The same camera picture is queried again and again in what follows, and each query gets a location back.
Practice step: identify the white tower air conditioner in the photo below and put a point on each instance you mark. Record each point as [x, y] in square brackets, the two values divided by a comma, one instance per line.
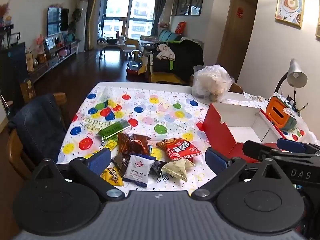
[83, 25]

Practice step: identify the brush pen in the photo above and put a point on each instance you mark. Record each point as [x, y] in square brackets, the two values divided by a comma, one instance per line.
[303, 107]

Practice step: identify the grey curtain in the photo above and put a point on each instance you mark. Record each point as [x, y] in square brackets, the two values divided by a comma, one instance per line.
[160, 10]
[92, 17]

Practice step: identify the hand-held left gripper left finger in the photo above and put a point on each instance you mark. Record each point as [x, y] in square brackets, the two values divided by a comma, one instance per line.
[101, 158]

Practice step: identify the long television cabinet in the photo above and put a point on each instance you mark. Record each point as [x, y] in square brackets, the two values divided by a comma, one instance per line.
[55, 57]

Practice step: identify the orange green tissue box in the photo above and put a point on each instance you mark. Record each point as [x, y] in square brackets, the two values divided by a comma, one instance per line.
[275, 112]

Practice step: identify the dark brown candy packet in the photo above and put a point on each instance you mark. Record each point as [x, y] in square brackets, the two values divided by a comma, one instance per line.
[121, 162]

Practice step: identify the dark tall cabinet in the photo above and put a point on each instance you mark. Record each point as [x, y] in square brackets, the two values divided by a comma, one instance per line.
[12, 70]

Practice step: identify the dried flower bouquet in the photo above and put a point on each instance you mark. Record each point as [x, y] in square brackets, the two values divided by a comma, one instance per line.
[3, 11]

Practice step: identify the beige triangular snack packet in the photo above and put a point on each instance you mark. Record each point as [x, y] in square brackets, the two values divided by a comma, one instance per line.
[176, 170]

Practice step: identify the red cardboard box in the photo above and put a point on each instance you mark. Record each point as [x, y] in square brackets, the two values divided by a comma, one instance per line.
[220, 135]

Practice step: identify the silver desk lamp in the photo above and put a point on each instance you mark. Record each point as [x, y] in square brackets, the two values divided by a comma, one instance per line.
[296, 75]

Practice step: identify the gold framed food picture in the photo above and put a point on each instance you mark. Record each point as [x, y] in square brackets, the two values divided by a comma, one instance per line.
[290, 6]

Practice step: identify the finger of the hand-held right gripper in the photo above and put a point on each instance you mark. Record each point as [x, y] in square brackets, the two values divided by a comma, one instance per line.
[290, 145]
[252, 150]

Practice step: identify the teal sofa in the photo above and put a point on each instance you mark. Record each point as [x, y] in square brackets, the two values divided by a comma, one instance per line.
[166, 35]

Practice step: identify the dark foil snack packet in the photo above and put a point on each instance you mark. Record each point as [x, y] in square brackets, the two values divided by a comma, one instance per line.
[156, 167]

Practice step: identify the black coat pile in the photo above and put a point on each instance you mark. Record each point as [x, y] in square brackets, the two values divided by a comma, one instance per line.
[187, 57]

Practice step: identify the red snack packet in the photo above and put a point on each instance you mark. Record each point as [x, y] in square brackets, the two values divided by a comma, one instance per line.
[180, 150]

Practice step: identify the white blue-trimmed cracker packet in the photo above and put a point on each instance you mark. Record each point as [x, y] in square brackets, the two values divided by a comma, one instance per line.
[137, 168]

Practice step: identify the printed paper packet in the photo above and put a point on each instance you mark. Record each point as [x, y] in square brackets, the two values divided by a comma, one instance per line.
[253, 97]

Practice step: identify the wooden door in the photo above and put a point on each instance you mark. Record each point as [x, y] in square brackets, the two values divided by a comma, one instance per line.
[235, 42]

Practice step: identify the wooden chair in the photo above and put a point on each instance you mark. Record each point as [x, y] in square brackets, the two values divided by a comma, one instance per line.
[15, 152]
[236, 88]

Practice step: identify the clear bag of rice snacks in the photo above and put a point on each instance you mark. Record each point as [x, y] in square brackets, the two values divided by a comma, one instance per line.
[212, 80]

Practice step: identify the large window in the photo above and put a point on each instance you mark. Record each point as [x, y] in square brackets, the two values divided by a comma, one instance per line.
[130, 15]

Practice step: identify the red door decoration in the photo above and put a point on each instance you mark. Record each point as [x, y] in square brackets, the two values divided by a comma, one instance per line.
[240, 12]

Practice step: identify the green house plant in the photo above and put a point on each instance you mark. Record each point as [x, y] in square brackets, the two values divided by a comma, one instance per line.
[75, 20]

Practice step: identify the brown cardboard box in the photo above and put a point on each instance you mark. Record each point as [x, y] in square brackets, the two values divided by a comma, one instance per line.
[28, 90]

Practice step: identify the green snack bar packet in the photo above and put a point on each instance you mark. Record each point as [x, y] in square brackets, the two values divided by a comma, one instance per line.
[112, 130]

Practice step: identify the small yellow sachet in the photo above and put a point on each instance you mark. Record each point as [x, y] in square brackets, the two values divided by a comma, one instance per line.
[111, 144]

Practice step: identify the brown shiny snack packet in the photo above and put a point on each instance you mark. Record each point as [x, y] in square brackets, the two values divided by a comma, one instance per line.
[132, 143]

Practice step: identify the yellow snack packet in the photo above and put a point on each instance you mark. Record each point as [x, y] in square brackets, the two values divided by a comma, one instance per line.
[112, 176]

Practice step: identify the yellow armchair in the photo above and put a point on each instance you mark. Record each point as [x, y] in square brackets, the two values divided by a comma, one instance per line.
[131, 41]

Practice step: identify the brown paper bag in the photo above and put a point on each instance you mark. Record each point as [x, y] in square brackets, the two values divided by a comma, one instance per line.
[29, 63]

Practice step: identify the red toy car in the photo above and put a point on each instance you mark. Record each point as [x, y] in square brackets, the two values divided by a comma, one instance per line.
[132, 68]

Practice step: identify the clear plastic bag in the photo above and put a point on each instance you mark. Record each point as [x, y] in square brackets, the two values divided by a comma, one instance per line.
[291, 111]

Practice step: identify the beige cloth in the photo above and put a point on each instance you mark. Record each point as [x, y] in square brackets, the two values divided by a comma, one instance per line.
[165, 52]

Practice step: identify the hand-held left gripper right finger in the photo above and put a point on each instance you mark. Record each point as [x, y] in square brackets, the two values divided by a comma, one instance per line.
[216, 158]

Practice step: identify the wooden coffee table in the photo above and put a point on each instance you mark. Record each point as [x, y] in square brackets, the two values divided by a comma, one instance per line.
[111, 46]

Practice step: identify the red bag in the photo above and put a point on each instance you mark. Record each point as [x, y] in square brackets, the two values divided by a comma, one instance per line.
[180, 27]

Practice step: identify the flat screen television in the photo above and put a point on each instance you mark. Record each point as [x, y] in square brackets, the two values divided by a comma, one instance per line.
[57, 21]

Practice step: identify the balloon print tablecloth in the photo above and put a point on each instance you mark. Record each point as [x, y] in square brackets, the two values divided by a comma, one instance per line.
[155, 115]

